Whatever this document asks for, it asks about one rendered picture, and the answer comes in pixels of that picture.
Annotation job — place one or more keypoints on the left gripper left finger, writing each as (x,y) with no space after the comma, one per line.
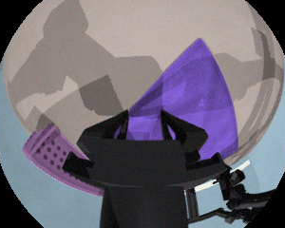
(107,128)

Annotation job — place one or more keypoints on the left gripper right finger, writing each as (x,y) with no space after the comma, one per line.
(191,137)

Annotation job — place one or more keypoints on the pink plastic basket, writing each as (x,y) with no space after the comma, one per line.
(49,152)

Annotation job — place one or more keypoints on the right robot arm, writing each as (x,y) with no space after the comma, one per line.
(242,201)

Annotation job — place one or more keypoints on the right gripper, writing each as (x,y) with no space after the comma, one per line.
(221,177)

